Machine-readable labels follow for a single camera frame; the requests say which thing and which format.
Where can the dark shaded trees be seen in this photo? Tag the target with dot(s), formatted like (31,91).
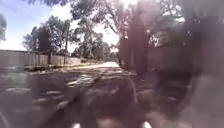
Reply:
(136,50)

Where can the concrete kerb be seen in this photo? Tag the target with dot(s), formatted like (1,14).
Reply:
(77,97)

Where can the grey asphalt road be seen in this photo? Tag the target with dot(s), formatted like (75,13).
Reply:
(26,87)

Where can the red brick path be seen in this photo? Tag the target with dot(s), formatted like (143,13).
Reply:
(106,100)

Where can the group of tall trees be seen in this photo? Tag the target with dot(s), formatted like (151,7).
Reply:
(46,36)

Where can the sunlit trees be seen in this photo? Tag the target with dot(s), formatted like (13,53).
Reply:
(91,43)

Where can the robot's own part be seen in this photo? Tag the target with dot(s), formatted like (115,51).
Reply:
(76,125)
(146,125)

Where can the long grey fence wall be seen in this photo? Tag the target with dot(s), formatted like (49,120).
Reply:
(26,59)

